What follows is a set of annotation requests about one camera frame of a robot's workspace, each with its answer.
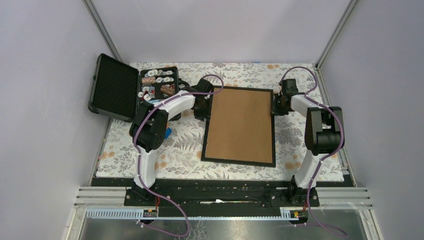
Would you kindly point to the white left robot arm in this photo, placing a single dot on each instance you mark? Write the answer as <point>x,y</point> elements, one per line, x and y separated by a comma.
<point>149,127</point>

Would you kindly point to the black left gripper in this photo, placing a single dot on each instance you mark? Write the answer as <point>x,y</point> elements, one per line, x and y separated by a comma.
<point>206,114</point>

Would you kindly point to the aluminium corner post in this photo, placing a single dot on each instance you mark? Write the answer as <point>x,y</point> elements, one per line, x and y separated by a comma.
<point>337,31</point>
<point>101,27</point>

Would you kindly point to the black poker chip case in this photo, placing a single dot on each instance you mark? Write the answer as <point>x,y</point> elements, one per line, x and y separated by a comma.
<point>118,89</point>

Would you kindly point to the right aluminium corner post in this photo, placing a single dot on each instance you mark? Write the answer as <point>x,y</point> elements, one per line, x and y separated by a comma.
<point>337,31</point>

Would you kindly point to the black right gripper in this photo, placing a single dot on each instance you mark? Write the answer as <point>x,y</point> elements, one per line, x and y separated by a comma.
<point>276,111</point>

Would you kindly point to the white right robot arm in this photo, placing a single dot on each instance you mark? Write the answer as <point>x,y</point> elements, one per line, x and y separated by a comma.
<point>323,135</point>

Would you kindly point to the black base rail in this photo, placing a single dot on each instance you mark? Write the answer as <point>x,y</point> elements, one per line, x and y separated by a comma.
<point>217,198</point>

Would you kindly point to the orange blue toy block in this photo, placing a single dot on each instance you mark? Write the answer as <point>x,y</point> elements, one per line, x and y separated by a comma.
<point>167,132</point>

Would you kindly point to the left aluminium corner post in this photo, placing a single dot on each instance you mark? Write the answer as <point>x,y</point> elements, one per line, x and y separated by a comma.
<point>101,27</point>

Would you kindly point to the floral table cloth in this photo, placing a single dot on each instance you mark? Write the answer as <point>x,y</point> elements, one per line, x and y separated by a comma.
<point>179,157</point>

